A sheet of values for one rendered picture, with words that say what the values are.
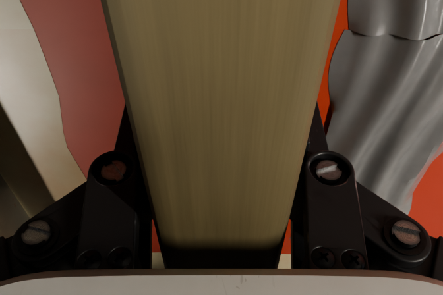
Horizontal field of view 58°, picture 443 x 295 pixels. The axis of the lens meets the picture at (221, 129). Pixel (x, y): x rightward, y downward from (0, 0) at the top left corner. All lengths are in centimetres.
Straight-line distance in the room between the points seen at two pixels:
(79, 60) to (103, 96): 2
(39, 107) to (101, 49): 5
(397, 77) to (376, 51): 2
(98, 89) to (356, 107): 13
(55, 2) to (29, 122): 8
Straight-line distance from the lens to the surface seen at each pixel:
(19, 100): 22
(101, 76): 20
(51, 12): 18
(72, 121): 22
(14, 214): 29
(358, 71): 19
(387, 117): 21
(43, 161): 25
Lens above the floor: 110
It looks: 43 degrees down
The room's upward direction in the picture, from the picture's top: 180 degrees counter-clockwise
